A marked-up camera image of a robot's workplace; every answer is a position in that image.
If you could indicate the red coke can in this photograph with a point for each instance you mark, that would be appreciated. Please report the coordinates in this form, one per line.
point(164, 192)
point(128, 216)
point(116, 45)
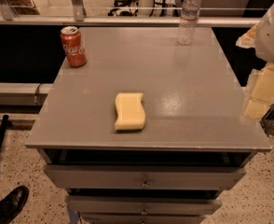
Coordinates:
point(71, 43)

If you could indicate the bottom grey drawer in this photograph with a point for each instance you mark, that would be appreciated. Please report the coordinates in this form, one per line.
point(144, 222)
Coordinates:
point(132, 219)

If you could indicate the middle grey drawer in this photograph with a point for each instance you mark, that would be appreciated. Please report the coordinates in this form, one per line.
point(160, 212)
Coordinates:
point(142, 206)

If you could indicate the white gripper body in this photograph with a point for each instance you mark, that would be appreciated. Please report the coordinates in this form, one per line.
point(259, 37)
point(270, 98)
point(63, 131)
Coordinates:
point(272, 36)

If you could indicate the grey drawer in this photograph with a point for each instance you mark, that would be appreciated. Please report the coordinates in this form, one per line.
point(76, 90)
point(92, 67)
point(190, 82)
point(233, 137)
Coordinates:
point(144, 177)
point(132, 219)
point(142, 206)

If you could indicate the clear plastic water bottle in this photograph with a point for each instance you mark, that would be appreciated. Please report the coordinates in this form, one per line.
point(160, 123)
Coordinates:
point(188, 21)

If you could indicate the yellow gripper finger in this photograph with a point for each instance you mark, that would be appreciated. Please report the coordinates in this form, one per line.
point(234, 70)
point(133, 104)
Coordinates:
point(247, 40)
point(259, 92)

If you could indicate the top grey drawer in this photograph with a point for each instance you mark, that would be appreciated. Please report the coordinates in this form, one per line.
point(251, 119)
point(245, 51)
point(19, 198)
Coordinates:
point(144, 177)

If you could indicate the yellow sponge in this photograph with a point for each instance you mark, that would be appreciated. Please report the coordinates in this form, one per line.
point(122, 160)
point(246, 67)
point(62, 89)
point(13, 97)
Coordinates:
point(130, 111)

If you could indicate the grey drawer cabinet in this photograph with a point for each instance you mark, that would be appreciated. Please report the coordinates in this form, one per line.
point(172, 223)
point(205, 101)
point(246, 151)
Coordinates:
point(192, 103)

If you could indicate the black office chair base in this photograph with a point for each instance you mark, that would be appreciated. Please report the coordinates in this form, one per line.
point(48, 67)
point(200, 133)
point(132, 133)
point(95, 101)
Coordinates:
point(124, 8)

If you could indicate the black leather shoe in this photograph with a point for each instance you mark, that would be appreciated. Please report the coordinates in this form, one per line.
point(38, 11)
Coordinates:
point(12, 204)

